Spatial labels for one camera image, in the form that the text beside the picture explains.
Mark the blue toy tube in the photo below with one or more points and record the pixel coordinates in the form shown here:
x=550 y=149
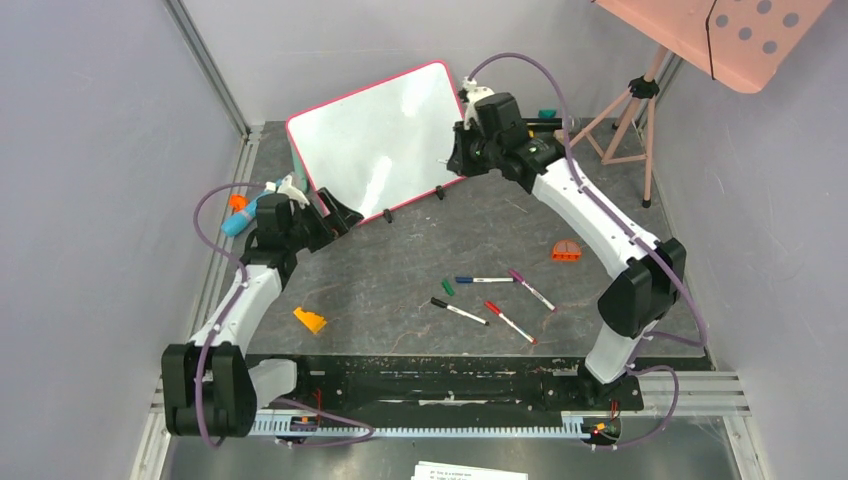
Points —
x=237 y=222

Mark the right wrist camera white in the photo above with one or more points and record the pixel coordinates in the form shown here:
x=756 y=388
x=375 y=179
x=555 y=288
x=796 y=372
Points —
x=471 y=94

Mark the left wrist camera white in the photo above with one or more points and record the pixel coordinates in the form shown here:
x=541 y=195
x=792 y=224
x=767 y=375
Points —
x=286 y=187

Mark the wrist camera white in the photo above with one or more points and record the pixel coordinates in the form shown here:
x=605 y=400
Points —
x=471 y=94
x=286 y=187

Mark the pink framed whiteboard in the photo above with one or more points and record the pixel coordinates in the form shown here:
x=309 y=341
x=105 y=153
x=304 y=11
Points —
x=376 y=148

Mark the purple whiteboard marker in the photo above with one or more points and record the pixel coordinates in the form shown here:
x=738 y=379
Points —
x=538 y=295

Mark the orange semicircle toy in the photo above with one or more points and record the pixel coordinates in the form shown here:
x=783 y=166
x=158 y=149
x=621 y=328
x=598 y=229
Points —
x=566 y=251

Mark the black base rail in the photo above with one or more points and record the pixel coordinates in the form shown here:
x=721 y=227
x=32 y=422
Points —
x=354 y=383

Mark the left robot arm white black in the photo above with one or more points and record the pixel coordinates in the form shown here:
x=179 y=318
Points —
x=209 y=390

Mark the orange toy piece left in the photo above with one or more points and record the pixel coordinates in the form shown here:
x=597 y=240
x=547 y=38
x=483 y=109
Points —
x=238 y=202

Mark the blue whiteboard marker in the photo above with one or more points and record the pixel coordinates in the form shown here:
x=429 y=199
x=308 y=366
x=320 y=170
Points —
x=472 y=279

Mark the pink tripod stand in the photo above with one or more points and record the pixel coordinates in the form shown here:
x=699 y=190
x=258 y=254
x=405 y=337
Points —
x=641 y=92

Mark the green marker cap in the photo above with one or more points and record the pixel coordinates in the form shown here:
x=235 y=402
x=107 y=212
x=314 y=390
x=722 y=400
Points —
x=447 y=287

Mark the yellow plastic wedge block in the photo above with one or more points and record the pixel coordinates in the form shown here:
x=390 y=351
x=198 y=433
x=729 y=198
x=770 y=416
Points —
x=314 y=322

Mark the pink perforated board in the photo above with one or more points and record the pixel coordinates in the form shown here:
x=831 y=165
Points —
x=739 y=43

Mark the black whiteboard marker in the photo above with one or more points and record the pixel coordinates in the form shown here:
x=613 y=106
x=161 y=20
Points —
x=449 y=307

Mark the mint green toy tube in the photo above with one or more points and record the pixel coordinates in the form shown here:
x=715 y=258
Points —
x=299 y=171

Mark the white cable duct strip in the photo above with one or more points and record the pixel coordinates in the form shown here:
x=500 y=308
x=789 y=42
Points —
x=281 y=423

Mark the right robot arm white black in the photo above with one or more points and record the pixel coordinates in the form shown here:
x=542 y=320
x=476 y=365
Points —
x=645 y=272

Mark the white paper sheet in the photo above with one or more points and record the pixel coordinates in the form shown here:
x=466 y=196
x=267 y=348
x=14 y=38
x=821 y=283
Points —
x=440 y=471

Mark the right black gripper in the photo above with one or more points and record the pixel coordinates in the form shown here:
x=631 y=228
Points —
x=461 y=154

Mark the red whiteboard marker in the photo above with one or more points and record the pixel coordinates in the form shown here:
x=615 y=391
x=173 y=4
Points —
x=498 y=312

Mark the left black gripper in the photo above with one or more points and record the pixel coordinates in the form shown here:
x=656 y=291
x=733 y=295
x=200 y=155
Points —
x=328 y=227

